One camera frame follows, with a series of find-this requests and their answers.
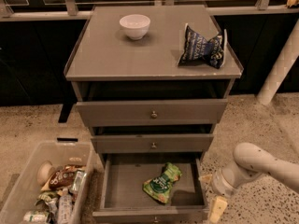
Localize clear plastic bottle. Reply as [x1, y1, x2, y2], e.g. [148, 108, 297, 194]
[57, 188, 72, 224]

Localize green rice chip bag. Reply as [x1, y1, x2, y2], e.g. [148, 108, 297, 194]
[143, 162, 182, 203]

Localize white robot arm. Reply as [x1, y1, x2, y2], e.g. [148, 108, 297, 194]
[198, 143, 299, 224]

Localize brown snack bag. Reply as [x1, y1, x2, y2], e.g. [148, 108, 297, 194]
[41, 164, 86, 191]

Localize grey top drawer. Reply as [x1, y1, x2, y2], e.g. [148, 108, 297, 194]
[77, 99, 227, 127]

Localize grey bottom drawer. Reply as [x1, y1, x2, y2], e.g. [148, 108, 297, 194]
[93, 152, 208, 224]

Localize grey drawer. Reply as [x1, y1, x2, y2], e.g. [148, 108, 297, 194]
[93, 152, 208, 224]
[77, 99, 227, 127]
[92, 124, 214, 153]

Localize clear plastic storage bin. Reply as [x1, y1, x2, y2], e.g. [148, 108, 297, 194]
[0, 141, 93, 224]

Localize small green can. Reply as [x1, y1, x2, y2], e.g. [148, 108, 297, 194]
[69, 171, 86, 194]

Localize grey drawer cabinet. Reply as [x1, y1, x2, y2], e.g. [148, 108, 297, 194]
[64, 5, 244, 161]

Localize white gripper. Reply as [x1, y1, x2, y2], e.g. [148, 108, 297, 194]
[199, 167, 240, 224]

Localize metal window railing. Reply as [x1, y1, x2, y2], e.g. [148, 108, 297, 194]
[0, 0, 299, 22]

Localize grey middle drawer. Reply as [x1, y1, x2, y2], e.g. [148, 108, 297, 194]
[92, 124, 214, 153]

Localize white ceramic bowl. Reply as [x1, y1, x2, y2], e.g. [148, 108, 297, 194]
[120, 14, 150, 40]

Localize blue vinegar chip bag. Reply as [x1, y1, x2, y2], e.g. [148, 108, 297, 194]
[178, 23, 227, 69]

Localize beige wooden mushroom object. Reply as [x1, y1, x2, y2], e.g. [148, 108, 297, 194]
[36, 161, 55, 186]

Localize white green snack packet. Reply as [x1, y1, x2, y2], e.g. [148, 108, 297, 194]
[23, 211, 50, 224]

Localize white diagonal pipe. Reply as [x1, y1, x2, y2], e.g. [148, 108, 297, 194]
[256, 21, 299, 105]

